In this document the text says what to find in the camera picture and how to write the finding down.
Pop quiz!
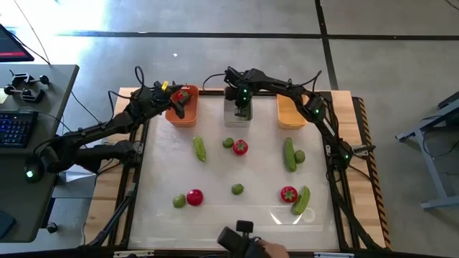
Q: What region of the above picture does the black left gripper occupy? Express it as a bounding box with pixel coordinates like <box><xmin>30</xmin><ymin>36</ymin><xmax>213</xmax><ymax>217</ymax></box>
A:
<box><xmin>141</xmin><ymin>84</ymin><xmax>191</xmax><ymax>114</ymax></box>

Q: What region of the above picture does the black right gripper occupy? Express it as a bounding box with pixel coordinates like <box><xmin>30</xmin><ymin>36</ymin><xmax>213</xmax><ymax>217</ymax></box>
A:
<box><xmin>235</xmin><ymin>84</ymin><xmax>254</xmax><ymax>120</ymax></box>

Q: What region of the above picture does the pale bumpy green cucumber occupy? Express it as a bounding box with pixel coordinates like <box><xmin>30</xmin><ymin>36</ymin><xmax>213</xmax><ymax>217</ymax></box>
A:
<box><xmin>192</xmin><ymin>136</ymin><xmax>207</xmax><ymax>163</ymax></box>

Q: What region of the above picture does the smooth red tomato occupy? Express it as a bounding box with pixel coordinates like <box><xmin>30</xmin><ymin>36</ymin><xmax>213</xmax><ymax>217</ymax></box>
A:
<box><xmin>186</xmin><ymin>188</ymin><xmax>204</xmax><ymax>207</ymax></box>

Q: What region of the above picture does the light green cucumber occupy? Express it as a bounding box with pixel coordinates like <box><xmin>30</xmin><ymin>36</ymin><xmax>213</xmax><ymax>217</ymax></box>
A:
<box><xmin>290</xmin><ymin>185</ymin><xmax>312</xmax><ymax>216</ymax></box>

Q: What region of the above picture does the white plastic basket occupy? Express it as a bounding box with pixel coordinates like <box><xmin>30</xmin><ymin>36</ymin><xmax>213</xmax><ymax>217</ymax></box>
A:
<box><xmin>223</xmin><ymin>96</ymin><xmax>253</xmax><ymax>128</ymax></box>

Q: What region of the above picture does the orange plastic basket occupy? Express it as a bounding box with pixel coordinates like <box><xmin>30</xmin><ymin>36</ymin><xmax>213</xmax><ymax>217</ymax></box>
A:
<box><xmin>165</xmin><ymin>84</ymin><xmax>200</xmax><ymax>128</ymax></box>

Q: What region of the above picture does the yellow plastic basket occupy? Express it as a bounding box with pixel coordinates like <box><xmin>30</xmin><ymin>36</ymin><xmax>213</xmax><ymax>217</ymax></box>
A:
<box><xmin>276</xmin><ymin>93</ymin><xmax>309</xmax><ymax>130</ymax></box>

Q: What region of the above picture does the white glossy table sheet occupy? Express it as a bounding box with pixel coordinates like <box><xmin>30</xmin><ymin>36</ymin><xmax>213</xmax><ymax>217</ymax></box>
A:
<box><xmin>128</xmin><ymin>93</ymin><xmax>341</xmax><ymax>251</ymax></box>

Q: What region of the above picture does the white paper sheet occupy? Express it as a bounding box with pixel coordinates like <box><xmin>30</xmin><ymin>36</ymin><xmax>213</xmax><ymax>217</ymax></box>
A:
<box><xmin>59</xmin><ymin>161</ymin><xmax>95</xmax><ymax>184</ymax></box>

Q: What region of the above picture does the person's hand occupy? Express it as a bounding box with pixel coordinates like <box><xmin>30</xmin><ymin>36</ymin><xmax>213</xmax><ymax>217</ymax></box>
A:
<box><xmin>258</xmin><ymin>239</ymin><xmax>290</xmax><ymax>258</ymax></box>

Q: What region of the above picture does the wooden table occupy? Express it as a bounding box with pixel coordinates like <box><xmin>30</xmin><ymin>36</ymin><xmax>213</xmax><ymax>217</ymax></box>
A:
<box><xmin>82</xmin><ymin>87</ymin><xmax>390</xmax><ymax>252</ymax></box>

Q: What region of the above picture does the black table clamp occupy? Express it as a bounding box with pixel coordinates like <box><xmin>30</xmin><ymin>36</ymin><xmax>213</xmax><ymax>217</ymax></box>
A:
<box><xmin>9</xmin><ymin>72</ymin><xmax>50</xmax><ymax>87</ymax></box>
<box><xmin>3</xmin><ymin>85</ymin><xmax>47</xmax><ymax>104</ymax></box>

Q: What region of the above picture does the black computer mouse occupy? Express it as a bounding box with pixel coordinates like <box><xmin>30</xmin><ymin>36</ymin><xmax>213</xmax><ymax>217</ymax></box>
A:
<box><xmin>24</xmin><ymin>156</ymin><xmax>47</xmax><ymax>184</ymax></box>

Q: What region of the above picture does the black keyboard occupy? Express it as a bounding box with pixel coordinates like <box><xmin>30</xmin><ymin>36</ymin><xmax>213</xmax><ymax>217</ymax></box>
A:
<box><xmin>0</xmin><ymin>110</ymin><xmax>39</xmax><ymax>149</ymax></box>

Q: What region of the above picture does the dark computer screen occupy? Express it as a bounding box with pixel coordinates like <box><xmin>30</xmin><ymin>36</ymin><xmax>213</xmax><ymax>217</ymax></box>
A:
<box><xmin>0</xmin><ymin>23</ymin><xmax>35</xmax><ymax>63</ymax></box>

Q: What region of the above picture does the grey desk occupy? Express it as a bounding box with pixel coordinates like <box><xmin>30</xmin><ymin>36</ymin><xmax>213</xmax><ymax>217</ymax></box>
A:
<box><xmin>0</xmin><ymin>64</ymin><xmax>80</xmax><ymax>244</ymax></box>

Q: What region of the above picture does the grey metal stand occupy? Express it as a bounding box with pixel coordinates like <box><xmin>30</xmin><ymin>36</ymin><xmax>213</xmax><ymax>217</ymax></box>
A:
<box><xmin>395</xmin><ymin>91</ymin><xmax>459</xmax><ymax>211</ymax></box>

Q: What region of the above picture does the black aluminium table frame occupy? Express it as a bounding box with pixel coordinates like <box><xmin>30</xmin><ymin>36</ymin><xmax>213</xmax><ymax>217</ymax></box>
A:
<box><xmin>85</xmin><ymin>87</ymin><xmax>383</xmax><ymax>252</ymax></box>

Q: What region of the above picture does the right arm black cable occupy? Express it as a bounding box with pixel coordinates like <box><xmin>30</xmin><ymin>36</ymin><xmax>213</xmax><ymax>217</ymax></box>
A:
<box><xmin>202</xmin><ymin>72</ymin><xmax>227</xmax><ymax>91</ymax></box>

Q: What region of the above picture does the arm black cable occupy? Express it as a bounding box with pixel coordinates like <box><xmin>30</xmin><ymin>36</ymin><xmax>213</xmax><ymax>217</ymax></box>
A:
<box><xmin>202</xmin><ymin>72</ymin><xmax>227</xmax><ymax>91</ymax></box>
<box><xmin>107</xmin><ymin>65</ymin><xmax>162</xmax><ymax>108</ymax></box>

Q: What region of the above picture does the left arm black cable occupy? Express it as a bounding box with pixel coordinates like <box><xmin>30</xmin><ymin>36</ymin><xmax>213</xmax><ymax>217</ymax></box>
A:
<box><xmin>107</xmin><ymin>65</ymin><xmax>162</xmax><ymax>108</ymax></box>

